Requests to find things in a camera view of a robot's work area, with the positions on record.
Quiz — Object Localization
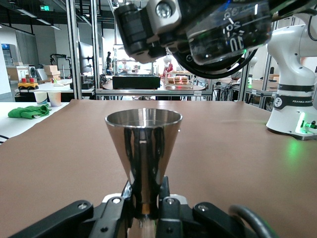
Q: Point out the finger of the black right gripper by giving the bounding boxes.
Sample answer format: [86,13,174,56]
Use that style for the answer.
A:
[113,0,184,64]

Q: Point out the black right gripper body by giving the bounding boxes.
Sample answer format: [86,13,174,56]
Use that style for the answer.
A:
[170,37,258,80]

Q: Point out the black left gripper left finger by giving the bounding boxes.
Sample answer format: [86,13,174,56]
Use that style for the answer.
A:
[9,179,136,238]

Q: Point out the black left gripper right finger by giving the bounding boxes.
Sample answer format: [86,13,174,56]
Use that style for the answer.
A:
[155,175,251,238]

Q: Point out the clear glass measuring cup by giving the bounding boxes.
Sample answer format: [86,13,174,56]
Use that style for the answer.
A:
[186,0,272,65]

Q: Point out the steel double cone jigger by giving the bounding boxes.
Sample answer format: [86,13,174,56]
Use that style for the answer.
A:
[105,108,184,221]

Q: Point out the plain white paper cup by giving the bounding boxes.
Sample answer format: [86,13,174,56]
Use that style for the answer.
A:
[47,91,62,108]

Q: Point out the white paper cup blue print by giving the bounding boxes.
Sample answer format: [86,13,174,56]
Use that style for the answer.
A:
[33,91,48,107]

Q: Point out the clear rack with breads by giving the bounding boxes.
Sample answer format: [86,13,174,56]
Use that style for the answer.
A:
[164,69,194,90]

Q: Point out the seated person white shirt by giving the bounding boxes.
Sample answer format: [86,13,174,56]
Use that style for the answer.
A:
[118,58,131,74]

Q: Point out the black equipment case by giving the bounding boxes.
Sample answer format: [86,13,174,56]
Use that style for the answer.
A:
[112,75,161,90]

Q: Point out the brown table mat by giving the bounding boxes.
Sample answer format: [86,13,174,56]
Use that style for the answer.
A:
[0,99,317,238]

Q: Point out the black computer monitor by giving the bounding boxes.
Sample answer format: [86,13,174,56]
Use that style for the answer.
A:
[78,41,94,75]

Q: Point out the stacked cardboard boxes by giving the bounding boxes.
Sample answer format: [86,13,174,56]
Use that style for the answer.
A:
[43,64,61,81]

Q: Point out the green cloth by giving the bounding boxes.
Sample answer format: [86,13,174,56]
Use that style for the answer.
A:
[7,104,52,120]

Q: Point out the yellow tray with red blocks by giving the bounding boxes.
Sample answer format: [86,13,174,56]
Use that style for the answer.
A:
[17,77,40,90]

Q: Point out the glass door fridge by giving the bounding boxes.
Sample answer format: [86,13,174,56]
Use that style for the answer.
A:
[1,43,12,67]

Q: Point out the aluminium frame post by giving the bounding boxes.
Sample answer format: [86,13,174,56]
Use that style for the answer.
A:
[90,0,102,100]
[65,0,83,100]

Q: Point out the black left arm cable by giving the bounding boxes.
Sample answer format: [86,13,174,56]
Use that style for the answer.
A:
[229,204,277,238]

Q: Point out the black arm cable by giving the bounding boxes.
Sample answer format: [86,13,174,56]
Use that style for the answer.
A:
[229,204,277,238]
[307,13,317,43]

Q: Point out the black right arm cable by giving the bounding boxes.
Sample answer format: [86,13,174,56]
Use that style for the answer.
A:
[307,13,317,43]

